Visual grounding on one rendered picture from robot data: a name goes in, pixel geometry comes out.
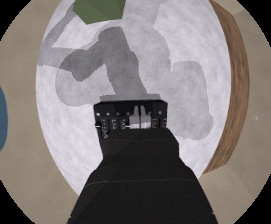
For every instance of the black lighting desk with faders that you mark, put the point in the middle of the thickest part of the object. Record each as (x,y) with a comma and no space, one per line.
(115,114)

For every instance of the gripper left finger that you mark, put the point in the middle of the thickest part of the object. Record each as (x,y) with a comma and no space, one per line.
(135,119)

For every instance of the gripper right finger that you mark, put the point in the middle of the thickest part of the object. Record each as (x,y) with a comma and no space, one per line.
(145,120)

